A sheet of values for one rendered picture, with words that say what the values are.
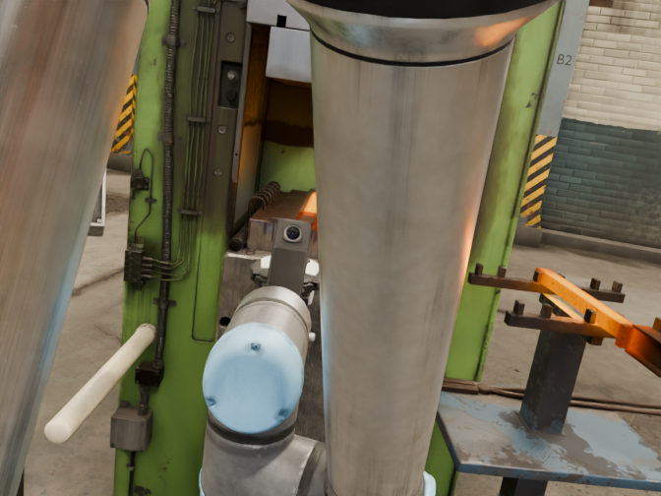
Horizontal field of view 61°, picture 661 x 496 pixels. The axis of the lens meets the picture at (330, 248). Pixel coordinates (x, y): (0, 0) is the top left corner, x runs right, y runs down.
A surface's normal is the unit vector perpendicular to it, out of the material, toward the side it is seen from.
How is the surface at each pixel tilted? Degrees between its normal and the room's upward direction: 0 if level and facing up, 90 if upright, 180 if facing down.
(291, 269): 58
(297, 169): 90
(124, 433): 90
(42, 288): 92
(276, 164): 90
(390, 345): 118
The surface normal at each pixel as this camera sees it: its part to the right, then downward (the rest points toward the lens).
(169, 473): -0.04, 0.24
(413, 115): -0.07, 0.67
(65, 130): 0.93, 0.19
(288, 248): 0.08, -0.30
